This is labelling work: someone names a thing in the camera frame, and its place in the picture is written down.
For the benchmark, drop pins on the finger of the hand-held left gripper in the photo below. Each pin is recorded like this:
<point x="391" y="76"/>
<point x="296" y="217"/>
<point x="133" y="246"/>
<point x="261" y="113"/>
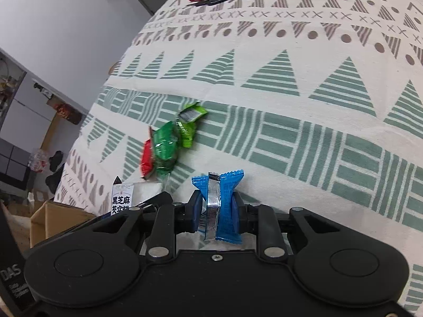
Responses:
<point x="158" y="201"/>

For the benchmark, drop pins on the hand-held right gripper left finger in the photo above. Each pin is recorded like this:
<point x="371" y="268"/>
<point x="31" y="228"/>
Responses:
<point x="197" y="213"/>

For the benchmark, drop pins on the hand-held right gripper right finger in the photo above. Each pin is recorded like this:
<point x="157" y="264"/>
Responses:
<point x="235" y="214"/>

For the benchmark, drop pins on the blue snack packet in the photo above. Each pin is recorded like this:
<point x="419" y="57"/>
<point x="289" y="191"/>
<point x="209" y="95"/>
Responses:
<point x="228" y="191"/>

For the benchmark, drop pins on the white packet black label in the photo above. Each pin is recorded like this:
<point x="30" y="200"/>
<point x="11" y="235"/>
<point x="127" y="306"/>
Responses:
<point x="120" y="201"/>

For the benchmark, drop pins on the brown cardboard box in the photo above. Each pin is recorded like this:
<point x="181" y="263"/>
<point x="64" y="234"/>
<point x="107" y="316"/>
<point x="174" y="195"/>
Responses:
<point x="53" y="218"/>

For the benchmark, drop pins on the red snack packet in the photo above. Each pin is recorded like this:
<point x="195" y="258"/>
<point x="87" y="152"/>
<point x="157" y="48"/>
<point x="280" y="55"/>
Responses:
<point x="147" y="158"/>

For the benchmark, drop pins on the dark green snack packet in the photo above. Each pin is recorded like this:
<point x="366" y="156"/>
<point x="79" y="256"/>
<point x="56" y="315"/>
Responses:
<point x="165" y="148"/>

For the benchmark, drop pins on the light green snack packet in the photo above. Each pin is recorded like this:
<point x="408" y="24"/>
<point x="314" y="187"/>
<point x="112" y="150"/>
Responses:
<point x="190" y="122"/>

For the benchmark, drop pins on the black shoe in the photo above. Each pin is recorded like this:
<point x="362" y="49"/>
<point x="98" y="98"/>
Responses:
<point x="54" y="181"/>
<point x="56" y="160"/>

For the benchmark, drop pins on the black grid sliding door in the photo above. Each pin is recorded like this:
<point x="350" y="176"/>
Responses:
<point x="10" y="161"/>

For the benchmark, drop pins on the pink plastic bag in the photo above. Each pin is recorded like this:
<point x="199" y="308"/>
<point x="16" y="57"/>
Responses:
<point x="38" y="160"/>

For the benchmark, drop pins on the patterned bed blanket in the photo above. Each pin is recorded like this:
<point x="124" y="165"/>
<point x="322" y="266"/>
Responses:
<point x="264" y="72"/>

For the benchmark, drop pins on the brown paper bag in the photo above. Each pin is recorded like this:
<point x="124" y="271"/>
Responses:
<point x="53" y="101"/>

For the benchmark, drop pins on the white lower cabinet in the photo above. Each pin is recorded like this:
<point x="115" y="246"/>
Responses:
<point x="29" y="115"/>

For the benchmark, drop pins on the cluttered kitchen counter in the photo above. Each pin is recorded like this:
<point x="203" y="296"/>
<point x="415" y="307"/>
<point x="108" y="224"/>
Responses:
<point x="6" y="86"/>

